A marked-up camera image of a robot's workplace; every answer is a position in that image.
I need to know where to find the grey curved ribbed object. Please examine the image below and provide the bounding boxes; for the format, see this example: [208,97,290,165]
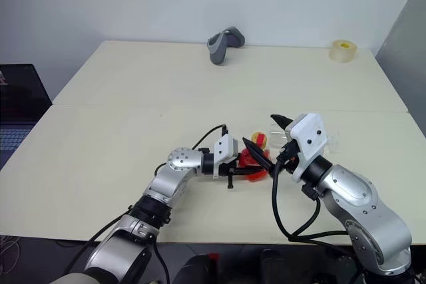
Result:
[206,26,248,67]

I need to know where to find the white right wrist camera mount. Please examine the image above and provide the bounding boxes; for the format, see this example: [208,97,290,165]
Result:
[285,112,331,184]

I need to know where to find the dark rounded shape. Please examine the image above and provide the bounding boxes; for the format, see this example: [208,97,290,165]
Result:
[172,253,221,284]

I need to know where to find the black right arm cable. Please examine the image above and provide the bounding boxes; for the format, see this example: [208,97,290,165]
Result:
[270,160,349,245]

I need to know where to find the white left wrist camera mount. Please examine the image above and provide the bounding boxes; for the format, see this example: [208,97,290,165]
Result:
[212,135,239,179]

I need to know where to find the clear tape roll yellow core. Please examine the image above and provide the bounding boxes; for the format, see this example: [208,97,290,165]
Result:
[329,39,357,65]

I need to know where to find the thin pale wire tangle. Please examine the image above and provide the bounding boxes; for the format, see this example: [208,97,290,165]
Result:
[0,234,21,277]

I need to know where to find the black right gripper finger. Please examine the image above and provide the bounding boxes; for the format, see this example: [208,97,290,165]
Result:
[242,136,278,172]
[270,114,296,132]

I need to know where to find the dark open laptop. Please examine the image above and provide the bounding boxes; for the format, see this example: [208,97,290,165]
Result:
[0,63,54,169]

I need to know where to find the red drink bottle yellow cap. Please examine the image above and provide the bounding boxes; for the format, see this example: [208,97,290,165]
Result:
[238,132,271,183]

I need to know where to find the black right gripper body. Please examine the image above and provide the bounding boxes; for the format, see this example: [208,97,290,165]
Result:
[277,139,301,172]

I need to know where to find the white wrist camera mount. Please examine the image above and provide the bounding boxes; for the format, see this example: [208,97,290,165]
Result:
[212,135,239,179]
[285,112,331,184]

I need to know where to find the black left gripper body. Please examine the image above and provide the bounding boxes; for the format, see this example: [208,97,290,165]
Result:
[218,152,242,190]

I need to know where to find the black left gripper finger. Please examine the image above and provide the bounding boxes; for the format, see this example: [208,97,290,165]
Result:
[233,168,269,178]

